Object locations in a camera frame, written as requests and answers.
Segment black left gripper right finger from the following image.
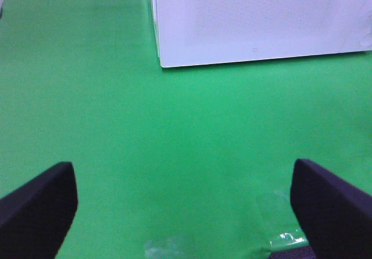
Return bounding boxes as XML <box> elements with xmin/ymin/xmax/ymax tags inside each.
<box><xmin>290</xmin><ymin>159</ymin><xmax>371</xmax><ymax>258</ymax></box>

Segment clear tape piece left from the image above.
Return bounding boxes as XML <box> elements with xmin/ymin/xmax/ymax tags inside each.
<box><xmin>144</xmin><ymin>237</ymin><xmax>190</xmax><ymax>258</ymax></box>

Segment clear tape piece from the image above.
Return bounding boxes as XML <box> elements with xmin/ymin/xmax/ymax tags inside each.
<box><xmin>144</xmin><ymin>237</ymin><xmax>190</xmax><ymax>258</ymax></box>
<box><xmin>256</xmin><ymin>190</ymin><xmax>308</xmax><ymax>251</ymax></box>

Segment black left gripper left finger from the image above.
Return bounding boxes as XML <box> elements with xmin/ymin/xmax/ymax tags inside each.
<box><xmin>1</xmin><ymin>162</ymin><xmax>78</xmax><ymax>258</ymax></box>

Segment green table mat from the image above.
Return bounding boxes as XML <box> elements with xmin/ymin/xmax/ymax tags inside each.
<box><xmin>1</xmin><ymin>0</ymin><xmax>371</xmax><ymax>258</ymax></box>

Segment white microwave door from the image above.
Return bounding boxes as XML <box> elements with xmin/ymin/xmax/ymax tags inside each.
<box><xmin>152</xmin><ymin>0</ymin><xmax>371</xmax><ymax>68</ymax></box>

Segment clear tape piece centre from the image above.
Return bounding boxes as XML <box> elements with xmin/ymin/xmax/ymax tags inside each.
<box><xmin>256</xmin><ymin>190</ymin><xmax>308</xmax><ymax>251</ymax></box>

